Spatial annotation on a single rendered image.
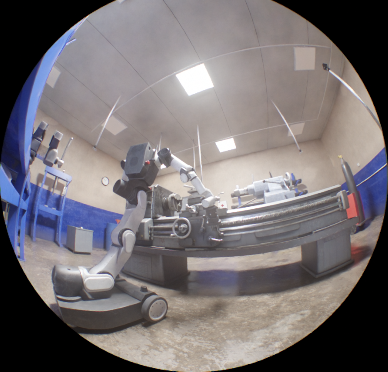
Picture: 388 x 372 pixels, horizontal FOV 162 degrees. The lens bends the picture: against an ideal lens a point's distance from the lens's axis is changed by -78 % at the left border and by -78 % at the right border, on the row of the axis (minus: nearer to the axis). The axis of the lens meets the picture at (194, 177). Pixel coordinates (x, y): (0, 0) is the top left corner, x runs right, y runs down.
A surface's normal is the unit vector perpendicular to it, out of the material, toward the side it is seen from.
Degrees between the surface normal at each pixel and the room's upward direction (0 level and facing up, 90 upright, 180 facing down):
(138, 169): 95
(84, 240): 90
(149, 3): 180
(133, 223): 90
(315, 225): 90
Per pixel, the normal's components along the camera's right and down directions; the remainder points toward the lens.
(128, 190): 0.78, 0.11
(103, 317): 0.77, -0.29
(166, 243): -0.42, -0.36
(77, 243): 0.95, -0.16
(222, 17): 0.04, 0.91
